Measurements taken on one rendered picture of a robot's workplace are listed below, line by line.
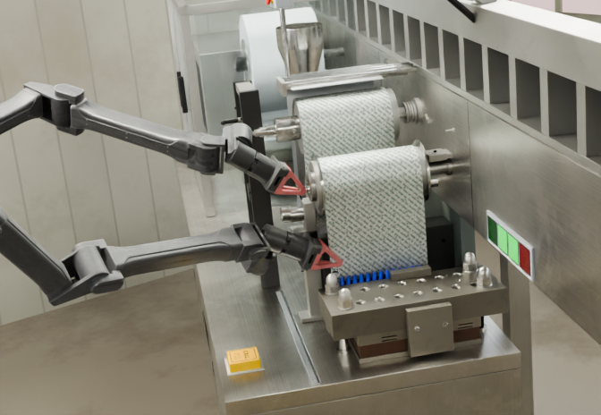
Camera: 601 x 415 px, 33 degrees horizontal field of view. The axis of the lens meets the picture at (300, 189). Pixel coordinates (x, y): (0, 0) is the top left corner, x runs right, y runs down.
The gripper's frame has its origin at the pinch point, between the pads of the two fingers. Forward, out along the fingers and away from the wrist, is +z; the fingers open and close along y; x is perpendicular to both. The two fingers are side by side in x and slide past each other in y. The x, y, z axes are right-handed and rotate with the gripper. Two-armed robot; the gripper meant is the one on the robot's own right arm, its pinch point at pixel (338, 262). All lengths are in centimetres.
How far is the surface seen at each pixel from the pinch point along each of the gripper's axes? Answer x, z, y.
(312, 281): -8.8, -1.3, -7.8
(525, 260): 24, 20, 42
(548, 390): -48, 137, -106
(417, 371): -10.2, 17.6, 26.1
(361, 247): 5.4, 3.6, 0.3
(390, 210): 16.1, 6.2, 0.3
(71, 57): -23, -69, -279
